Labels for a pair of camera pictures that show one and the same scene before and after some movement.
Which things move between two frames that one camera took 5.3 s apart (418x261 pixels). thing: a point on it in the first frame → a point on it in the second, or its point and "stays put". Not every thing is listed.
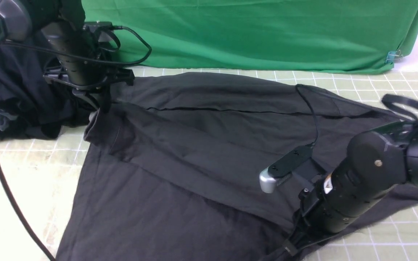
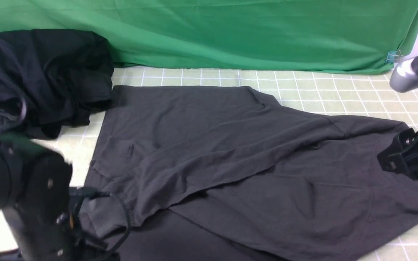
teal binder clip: x=393 y=56 stays put
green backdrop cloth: x=360 y=36 stays put
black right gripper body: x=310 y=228 → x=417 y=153
